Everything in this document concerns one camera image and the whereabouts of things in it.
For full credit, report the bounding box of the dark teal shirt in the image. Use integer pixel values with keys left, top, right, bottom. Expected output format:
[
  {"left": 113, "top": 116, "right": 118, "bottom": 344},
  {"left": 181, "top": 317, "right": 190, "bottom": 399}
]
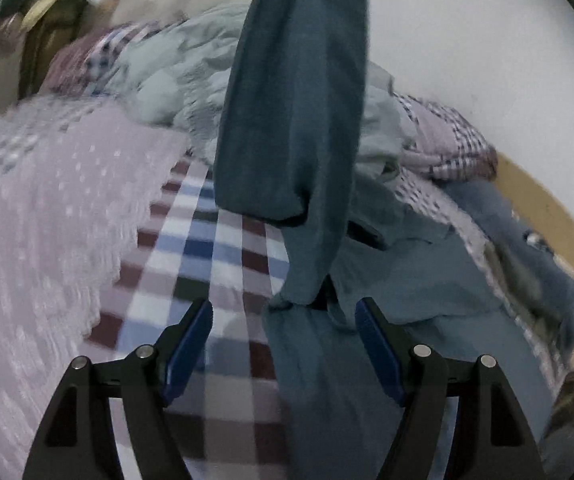
[{"left": 213, "top": 0, "right": 556, "bottom": 480}]

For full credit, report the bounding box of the olive green folded garment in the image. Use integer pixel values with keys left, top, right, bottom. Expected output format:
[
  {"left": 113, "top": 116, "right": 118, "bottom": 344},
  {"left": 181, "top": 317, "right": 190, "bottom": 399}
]
[{"left": 484, "top": 242, "right": 560, "bottom": 344}]

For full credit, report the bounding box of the blue cartoon pillow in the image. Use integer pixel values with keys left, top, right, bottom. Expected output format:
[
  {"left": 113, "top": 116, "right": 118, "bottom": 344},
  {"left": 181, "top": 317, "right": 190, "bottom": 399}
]
[{"left": 440, "top": 180, "right": 574, "bottom": 361}]

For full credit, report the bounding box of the plaid bed sheet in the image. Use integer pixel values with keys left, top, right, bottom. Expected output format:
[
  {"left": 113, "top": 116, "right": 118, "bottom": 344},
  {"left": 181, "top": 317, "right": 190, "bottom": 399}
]
[{"left": 0, "top": 22, "right": 568, "bottom": 480}]

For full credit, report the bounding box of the wooden headboard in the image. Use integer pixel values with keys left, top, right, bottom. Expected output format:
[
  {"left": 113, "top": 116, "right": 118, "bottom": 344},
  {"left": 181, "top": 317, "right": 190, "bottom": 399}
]
[{"left": 494, "top": 153, "right": 574, "bottom": 362}]

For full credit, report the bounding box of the folded plaid quilt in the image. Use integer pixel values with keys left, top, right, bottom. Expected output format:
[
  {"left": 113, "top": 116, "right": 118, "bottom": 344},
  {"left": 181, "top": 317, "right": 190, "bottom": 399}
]
[{"left": 393, "top": 93, "right": 498, "bottom": 181}]

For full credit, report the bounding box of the light grey-green jacket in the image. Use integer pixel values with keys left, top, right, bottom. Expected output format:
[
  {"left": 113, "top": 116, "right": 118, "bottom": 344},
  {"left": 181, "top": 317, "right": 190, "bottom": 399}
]
[{"left": 104, "top": 4, "right": 417, "bottom": 177}]

